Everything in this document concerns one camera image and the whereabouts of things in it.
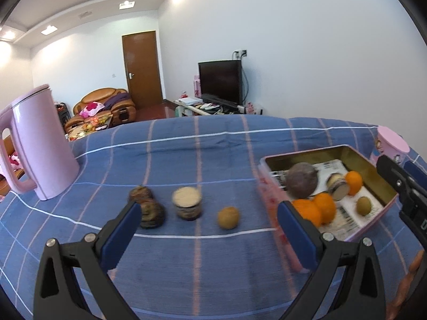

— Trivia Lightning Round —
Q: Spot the dark water chestnut front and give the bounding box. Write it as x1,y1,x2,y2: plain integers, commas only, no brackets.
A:
140,199,166,229

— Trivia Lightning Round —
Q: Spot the dark water chestnut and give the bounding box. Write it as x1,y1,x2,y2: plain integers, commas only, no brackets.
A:
128,186,154,203
140,199,166,229

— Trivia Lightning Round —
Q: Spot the dark water chestnut back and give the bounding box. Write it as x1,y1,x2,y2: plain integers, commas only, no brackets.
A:
128,186,154,203

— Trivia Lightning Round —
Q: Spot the brown kiwi fruit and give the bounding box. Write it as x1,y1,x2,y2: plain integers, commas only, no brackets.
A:
217,207,240,230

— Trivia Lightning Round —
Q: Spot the small kiwi in tin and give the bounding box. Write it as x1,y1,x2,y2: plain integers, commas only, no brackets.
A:
356,197,372,217

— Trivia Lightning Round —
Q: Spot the orange fruit back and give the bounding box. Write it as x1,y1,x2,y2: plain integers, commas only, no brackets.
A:
345,170,363,196

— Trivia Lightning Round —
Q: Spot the orange fruit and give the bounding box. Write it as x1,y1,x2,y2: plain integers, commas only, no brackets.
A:
345,170,363,196
313,192,337,225

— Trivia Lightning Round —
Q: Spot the pink cartoon cup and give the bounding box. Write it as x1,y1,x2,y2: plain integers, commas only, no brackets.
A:
370,126,410,164

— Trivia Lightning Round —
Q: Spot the pink metal tin box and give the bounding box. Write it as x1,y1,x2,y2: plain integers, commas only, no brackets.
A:
258,145,397,273

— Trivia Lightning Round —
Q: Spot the cut yam piece in tin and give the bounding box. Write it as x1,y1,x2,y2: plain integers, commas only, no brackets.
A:
326,173,349,202

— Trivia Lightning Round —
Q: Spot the orange fruit front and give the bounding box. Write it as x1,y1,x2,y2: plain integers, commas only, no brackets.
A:
313,192,337,225

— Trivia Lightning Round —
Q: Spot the large purple round fruit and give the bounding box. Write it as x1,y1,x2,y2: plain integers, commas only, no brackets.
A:
285,163,318,199

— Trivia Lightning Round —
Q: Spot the pink electric kettle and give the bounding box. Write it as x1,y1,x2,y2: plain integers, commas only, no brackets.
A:
1,85,80,201

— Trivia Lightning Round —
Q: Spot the brown leather armchair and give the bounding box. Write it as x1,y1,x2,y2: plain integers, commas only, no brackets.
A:
0,136,25,198

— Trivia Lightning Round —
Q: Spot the blue plaid tablecloth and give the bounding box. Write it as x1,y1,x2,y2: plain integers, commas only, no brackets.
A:
1,116,376,319

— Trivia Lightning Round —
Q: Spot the coffee table with items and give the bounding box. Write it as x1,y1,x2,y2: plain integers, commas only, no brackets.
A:
67,114,113,141

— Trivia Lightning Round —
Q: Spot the brown leather sofa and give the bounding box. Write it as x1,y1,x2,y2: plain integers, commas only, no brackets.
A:
64,87,136,132

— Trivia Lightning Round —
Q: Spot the white tv stand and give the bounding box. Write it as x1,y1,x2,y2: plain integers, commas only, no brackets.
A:
174,97,245,117

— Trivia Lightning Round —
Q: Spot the black television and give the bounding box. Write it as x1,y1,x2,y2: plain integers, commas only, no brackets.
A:
198,60,243,106

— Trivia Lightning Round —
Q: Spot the brown wooden door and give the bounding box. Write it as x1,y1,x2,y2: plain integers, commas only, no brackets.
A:
122,31,163,110

